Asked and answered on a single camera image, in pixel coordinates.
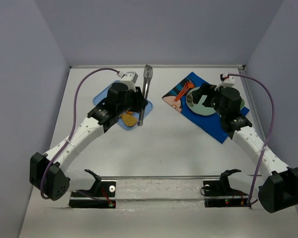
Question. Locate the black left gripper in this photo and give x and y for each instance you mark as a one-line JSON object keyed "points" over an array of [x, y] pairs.
{"points": [[137, 99]]}

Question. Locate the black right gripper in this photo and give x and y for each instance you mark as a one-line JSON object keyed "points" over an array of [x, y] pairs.
{"points": [[208, 94]]}

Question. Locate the metal kitchen tongs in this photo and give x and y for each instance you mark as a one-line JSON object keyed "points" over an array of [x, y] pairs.
{"points": [[148, 72]]}

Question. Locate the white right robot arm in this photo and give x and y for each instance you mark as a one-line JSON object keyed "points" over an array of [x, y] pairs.
{"points": [[275, 184]]}

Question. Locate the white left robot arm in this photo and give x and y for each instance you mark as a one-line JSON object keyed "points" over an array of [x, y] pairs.
{"points": [[48, 170]]}

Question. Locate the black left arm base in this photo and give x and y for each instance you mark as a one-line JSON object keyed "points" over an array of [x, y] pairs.
{"points": [[100, 196]]}

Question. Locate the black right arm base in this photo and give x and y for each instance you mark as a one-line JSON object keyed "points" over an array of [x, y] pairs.
{"points": [[218, 192]]}

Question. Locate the seeded tan bread slice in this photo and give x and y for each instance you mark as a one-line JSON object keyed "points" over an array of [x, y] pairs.
{"points": [[129, 120]]}

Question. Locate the pale green flower plate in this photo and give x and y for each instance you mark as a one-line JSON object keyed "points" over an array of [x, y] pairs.
{"points": [[199, 108]]}

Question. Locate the orange plastic fork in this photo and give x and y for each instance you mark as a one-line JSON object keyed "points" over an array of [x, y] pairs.
{"points": [[187, 86]]}

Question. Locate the blue cartoon placemat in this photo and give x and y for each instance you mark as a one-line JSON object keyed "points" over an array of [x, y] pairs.
{"points": [[210, 124]]}

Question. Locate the light blue tray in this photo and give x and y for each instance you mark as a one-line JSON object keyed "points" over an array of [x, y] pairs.
{"points": [[103, 94]]}

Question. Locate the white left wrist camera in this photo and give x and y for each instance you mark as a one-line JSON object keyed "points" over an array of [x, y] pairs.
{"points": [[129, 79]]}

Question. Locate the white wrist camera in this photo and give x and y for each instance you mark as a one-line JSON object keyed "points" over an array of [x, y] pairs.
{"points": [[129, 79], [226, 81]]}

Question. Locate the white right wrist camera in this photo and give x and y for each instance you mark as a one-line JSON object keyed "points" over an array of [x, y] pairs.
{"points": [[226, 81]]}

